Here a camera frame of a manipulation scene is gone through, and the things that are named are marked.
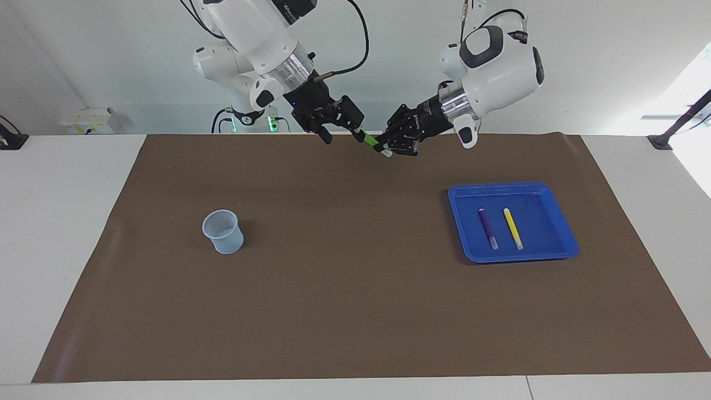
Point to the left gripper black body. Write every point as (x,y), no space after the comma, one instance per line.
(433,119)

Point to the purple marker pen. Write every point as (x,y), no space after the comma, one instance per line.
(487,226)

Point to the black clamp bracket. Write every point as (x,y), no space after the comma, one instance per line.
(11,139)

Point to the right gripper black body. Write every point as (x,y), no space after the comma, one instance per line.
(325,108)

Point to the brown table mat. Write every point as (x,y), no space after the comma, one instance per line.
(333,305)

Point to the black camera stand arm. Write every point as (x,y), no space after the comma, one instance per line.
(680,125)

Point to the green marker pen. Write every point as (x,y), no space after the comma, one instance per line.
(367,139)

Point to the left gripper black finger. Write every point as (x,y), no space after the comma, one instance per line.
(402,147)
(401,119)

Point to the blue plastic tray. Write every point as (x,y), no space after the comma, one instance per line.
(544,233)

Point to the white wall socket box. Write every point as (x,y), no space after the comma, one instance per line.
(89,121)

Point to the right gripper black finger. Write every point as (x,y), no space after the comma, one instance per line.
(325,134)
(357,133)

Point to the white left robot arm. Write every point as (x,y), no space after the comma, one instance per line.
(500,66)

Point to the yellow marker pen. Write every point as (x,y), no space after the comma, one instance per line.
(512,226)

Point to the translucent plastic cup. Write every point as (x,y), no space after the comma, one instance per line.
(228,241)

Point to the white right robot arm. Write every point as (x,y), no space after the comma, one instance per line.
(250,28)

